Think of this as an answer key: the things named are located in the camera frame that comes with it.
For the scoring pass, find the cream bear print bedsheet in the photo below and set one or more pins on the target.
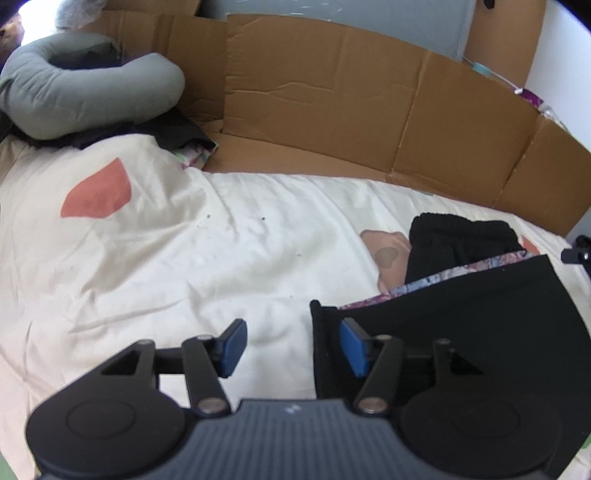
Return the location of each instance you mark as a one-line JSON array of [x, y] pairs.
[[184, 254]]

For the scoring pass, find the floral cloth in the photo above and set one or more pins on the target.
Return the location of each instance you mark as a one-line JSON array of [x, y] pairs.
[[196, 157]]

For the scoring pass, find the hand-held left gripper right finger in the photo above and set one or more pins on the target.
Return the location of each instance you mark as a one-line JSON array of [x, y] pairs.
[[353, 350]]

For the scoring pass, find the grey neck pillow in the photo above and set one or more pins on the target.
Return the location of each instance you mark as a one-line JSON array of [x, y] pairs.
[[27, 92]]

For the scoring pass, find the flattened cardboard sheet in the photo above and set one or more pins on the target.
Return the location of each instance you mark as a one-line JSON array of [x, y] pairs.
[[323, 92]]

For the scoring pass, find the black hanging clothing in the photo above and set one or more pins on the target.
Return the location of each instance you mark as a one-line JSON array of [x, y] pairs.
[[488, 3]]

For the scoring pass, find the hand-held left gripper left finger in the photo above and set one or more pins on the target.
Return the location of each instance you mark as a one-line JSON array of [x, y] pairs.
[[233, 346]]

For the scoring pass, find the upright cardboard panel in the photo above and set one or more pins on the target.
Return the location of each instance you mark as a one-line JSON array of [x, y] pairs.
[[508, 41]]

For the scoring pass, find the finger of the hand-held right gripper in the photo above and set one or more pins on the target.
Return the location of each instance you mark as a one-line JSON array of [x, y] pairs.
[[575, 256]]

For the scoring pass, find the grey fluffy toy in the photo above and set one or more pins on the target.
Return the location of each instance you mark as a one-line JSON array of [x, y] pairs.
[[78, 11]]

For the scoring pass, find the pink plastic packet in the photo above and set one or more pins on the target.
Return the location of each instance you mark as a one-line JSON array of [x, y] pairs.
[[531, 94]]

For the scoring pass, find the black bear print pants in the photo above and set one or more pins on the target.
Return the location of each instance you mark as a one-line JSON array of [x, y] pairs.
[[485, 314]]

